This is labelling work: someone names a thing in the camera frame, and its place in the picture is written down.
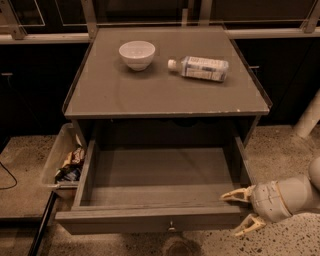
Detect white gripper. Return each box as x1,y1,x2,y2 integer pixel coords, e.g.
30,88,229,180
220,181,292,237

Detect grey top drawer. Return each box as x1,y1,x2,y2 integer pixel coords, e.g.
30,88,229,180
56,137,250,234

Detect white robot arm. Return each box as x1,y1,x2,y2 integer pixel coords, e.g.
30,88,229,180
220,93,320,236

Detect grey drawer cabinet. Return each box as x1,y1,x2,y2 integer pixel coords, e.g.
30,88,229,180
64,26,271,143

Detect clear plastic water bottle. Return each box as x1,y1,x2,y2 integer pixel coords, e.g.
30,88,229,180
167,56,229,82

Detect snack bag in bin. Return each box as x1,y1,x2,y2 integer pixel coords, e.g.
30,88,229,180
62,147,85,168

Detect dark packets in bin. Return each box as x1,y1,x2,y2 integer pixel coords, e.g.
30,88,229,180
55,167,81,183

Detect clear plastic storage bin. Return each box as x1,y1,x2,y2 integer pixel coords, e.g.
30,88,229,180
41,123,86,199

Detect white ceramic bowl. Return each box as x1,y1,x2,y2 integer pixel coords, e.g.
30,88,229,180
118,41,156,71

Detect black cable on floor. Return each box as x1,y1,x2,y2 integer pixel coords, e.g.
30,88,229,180
0,161,18,191

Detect metal railing frame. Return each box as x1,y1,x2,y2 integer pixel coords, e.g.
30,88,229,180
0,0,320,41

